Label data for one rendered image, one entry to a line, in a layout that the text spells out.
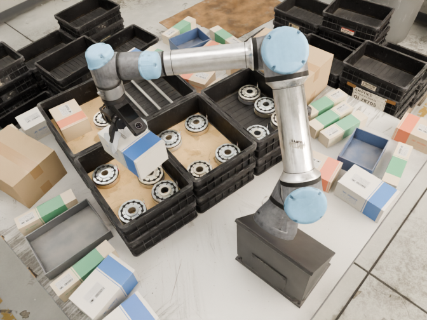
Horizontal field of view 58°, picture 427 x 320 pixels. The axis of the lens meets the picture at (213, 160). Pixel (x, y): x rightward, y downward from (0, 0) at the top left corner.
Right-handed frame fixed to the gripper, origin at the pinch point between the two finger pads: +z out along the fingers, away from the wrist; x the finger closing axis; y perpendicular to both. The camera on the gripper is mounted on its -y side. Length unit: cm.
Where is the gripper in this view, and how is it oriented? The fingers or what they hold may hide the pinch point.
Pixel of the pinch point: (131, 142)
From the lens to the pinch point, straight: 131.4
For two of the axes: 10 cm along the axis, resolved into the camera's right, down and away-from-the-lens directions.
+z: 0.6, 6.3, 7.7
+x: -6.8, 5.9, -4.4
